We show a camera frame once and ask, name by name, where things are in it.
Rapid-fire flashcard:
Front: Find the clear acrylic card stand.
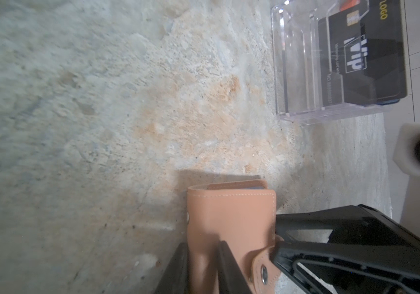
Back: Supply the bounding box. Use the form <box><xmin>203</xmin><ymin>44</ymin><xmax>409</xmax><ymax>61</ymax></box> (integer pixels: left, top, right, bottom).
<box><xmin>271</xmin><ymin>1</ymin><xmax>408</xmax><ymax>124</ymax></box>

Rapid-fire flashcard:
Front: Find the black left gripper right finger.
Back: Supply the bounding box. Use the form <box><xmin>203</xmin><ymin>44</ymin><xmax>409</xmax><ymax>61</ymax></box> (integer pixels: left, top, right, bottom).
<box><xmin>217</xmin><ymin>241</ymin><xmax>252</xmax><ymax>294</ymax></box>

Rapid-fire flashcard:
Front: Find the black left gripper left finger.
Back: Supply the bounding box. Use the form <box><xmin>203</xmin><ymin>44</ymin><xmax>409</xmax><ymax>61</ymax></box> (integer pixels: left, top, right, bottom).
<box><xmin>154</xmin><ymin>242</ymin><xmax>189</xmax><ymax>294</ymax></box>

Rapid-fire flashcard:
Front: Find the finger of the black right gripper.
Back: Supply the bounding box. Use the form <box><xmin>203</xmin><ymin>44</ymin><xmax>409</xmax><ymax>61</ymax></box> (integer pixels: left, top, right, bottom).
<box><xmin>271</xmin><ymin>205</ymin><xmax>420</xmax><ymax>294</ymax></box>

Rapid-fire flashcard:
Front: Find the black card in stand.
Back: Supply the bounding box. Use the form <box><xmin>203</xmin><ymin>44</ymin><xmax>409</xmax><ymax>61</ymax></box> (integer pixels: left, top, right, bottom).
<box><xmin>318</xmin><ymin>1</ymin><xmax>407</xmax><ymax>107</ymax></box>

